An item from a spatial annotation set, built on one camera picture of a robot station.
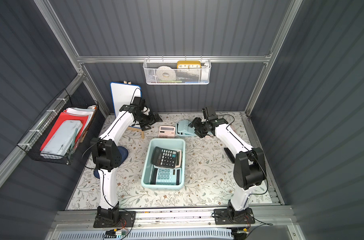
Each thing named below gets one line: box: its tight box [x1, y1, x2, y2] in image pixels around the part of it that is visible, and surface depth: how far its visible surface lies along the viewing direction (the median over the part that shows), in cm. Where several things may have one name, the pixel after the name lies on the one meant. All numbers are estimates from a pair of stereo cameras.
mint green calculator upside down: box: [175, 119, 196, 137], surface depth 107 cm
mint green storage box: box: [141, 138, 186, 191], surface depth 84 cm
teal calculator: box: [155, 167, 182, 186], surface depth 85 cm
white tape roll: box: [156, 66, 176, 81], surface depth 86 cm
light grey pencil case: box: [41, 120, 83, 156], surface depth 68 cm
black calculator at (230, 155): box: [223, 147, 236, 164], surface depth 95 cm
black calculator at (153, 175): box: [149, 166, 158, 185], surface depth 86 cm
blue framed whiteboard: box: [110, 82, 142, 118], surface depth 93 cm
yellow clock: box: [176, 60, 202, 69], surface depth 90 cm
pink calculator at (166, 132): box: [158, 125, 176, 139], surface depth 107 cm
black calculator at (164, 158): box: [151, 146, 178, 169], surface depth 90 cm
